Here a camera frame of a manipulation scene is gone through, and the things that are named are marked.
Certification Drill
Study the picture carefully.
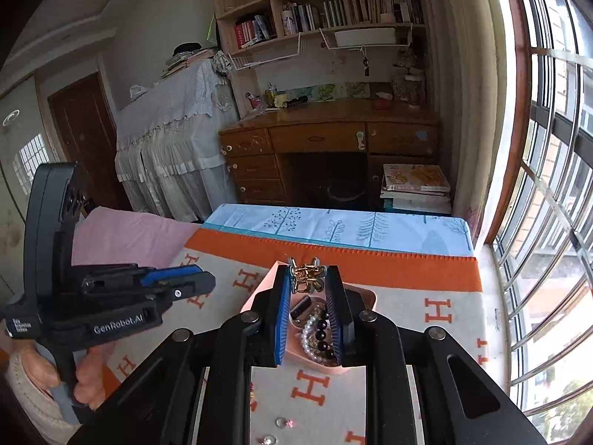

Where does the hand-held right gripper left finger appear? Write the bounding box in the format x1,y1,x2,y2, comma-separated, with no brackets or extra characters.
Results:
67,263,297,445

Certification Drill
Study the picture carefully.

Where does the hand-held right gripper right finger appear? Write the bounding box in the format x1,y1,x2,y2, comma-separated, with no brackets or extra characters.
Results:
324,266,550,445

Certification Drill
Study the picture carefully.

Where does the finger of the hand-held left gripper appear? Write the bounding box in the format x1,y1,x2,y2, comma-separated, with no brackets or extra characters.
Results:
82,264,208,289
148,274,217,305

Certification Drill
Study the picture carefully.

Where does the black bead bracelet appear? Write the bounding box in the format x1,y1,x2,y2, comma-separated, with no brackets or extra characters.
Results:
303,308,337,359

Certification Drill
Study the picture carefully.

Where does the white pearl bracelet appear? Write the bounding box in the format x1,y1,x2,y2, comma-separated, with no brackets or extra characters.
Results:
299,313,335,363

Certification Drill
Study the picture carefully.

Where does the pink plastic tray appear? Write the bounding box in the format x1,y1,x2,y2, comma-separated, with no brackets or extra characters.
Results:
240,261,377,377

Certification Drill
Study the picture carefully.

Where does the gold leaf brooch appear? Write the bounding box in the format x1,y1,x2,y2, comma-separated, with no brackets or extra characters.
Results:
287,256,329,296

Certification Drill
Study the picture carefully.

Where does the person's left hand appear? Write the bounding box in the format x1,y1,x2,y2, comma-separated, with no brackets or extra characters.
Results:
23,344,109,412

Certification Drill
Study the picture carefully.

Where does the pink bed sheet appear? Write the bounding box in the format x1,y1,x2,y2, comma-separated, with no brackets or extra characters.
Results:
69,206,205,290

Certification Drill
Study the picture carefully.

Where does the orange patterned blanket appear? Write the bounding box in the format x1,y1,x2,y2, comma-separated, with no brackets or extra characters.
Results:
102,228,496,445

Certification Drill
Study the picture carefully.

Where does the blue printed sheet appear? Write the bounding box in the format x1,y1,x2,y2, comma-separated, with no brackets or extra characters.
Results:
203,202,476,257

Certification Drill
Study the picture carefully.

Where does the brown wooden door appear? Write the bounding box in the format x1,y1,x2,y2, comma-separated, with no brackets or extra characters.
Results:
45,71,136,215

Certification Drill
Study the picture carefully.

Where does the white lace-covered furniture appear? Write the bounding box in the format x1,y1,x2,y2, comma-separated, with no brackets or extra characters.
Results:
114,57,242,224

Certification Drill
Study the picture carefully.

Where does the stack of magazines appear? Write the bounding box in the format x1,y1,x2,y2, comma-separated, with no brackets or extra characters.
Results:
379,162,453,216

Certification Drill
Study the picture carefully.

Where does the wooden desk with drawers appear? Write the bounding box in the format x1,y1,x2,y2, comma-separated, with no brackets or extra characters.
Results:
218,101,442,210

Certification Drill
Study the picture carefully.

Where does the pile of books with hat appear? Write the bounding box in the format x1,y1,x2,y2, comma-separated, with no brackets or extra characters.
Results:
160,43,219,80

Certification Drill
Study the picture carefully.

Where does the cluster of glass jars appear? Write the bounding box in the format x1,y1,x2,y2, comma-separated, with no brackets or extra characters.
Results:
390,50,425,108

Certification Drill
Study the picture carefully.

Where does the row of red books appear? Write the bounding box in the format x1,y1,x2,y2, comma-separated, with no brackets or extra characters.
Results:
233,14,279,50

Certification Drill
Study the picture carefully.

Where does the metal window grille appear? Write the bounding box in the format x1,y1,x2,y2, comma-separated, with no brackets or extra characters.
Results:
484,0,593,432

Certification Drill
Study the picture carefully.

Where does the cream curtain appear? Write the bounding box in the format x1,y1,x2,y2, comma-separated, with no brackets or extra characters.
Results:
414,0,511,244

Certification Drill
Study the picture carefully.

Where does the white oblong tray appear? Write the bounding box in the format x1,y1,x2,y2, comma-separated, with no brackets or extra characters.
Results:
334,28,398,48

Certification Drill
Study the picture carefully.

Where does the row of pale books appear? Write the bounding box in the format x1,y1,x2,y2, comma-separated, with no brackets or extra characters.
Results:
279,0,425,34

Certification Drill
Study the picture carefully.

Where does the empty white wire basket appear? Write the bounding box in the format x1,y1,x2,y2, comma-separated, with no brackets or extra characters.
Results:
226,32,303,72

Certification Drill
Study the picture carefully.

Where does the white wire basket with tray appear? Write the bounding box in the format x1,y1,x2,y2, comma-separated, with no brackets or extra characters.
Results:
319,24,414,53

